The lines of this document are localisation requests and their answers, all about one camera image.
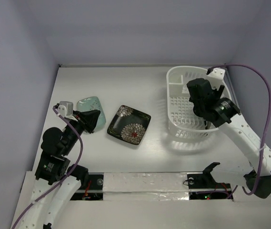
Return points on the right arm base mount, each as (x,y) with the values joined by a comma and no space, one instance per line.
(203,187)

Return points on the dark teal square plate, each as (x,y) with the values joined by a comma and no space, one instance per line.
(207,124)

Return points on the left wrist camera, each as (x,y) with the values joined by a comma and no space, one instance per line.
(65,109)

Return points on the silver foil tape strip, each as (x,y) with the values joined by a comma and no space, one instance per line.
(144,187)

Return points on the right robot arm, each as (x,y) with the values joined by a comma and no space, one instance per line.
(224,114)

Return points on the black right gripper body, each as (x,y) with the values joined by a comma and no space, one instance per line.
(206,109)

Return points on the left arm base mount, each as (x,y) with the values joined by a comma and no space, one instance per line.
(93,190)

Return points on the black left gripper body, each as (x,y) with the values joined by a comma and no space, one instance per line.
(82,119)

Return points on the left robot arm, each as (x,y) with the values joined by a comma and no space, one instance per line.
(56,180)

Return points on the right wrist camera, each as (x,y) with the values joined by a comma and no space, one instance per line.
(215,76)

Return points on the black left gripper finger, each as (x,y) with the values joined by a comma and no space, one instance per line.
(91,114)
(92,123)

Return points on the light green speckled plate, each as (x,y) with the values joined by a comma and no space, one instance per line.
(92,103)

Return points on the white plastic dish rack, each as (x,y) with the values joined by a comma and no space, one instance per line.
(183,123)

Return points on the metal rail at right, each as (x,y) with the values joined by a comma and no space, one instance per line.
(228,82)

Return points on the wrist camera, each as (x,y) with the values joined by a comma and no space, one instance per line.
(215,76)
(65,109)

